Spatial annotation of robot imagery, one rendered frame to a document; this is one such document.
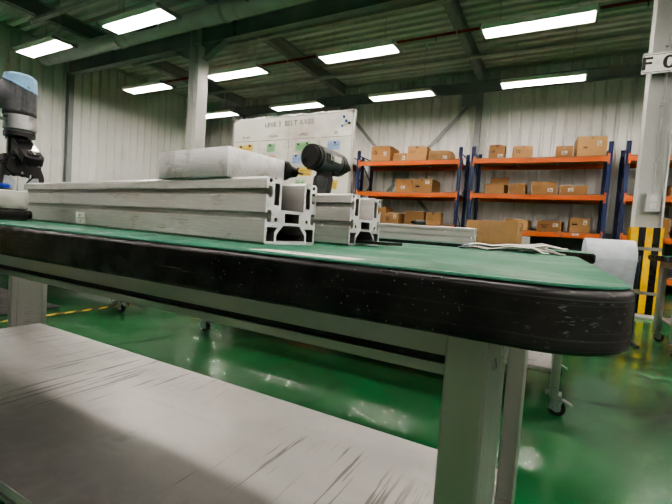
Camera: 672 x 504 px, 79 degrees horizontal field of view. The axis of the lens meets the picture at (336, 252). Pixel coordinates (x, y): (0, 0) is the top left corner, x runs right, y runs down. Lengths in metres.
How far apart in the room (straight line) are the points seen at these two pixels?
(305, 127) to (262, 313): 3.80
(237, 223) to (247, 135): 4.14
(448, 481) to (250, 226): 0.35
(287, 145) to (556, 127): 8.22
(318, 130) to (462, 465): 3.89
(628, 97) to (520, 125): 2.21
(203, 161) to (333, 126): 3.50
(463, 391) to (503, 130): 11.21
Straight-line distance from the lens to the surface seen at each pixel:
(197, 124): 9.50
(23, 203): 1.05
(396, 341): 0.41
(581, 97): 11.64
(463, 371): 0.36
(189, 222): 0.63
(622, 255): 4.18
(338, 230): 0.67
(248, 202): 0.53
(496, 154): 10.46
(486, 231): 2.66
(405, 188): 10.85
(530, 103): 11.62
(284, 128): 4.38
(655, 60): 6.61
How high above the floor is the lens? 0.80
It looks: 3 degrees down
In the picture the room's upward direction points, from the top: 4 degrees clockwise
